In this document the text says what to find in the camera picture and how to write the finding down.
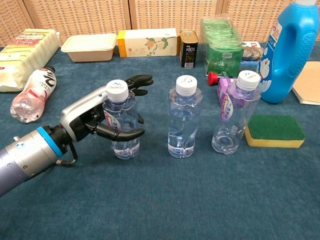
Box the green yellow scouring sponge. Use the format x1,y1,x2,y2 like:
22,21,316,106
244,114,306,149

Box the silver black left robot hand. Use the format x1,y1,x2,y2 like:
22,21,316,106
46,74,154,151

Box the woven bamboo folding screen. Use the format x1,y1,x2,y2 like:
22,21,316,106
0,0,320,48

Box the orange white tea box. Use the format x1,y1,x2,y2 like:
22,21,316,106
116,28,181,58

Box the yellow sponge multipack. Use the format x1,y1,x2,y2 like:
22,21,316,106
0,28,61,93

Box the blue detergent bottle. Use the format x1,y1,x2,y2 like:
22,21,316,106
258,0,320,104

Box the clear box green packets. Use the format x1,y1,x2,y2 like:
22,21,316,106
201,16,245,77

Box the kraft spiral notebook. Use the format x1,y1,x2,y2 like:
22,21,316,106
291,61,320,106

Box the beige lidded lunch box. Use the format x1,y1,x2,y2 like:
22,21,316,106
60,33,118,63

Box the pink white drink bottle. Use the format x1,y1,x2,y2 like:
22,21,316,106
9,65,58,124

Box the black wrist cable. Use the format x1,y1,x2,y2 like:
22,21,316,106
56,142,79,167

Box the purple soap box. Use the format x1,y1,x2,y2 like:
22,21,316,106
216,77,247,107

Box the clear water bottle white cap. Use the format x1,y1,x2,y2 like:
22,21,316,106
211,70,262,155
167,74,203,159
102,79,141,161

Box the blue carpet table cover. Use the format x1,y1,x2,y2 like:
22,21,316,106
0,41,320,240

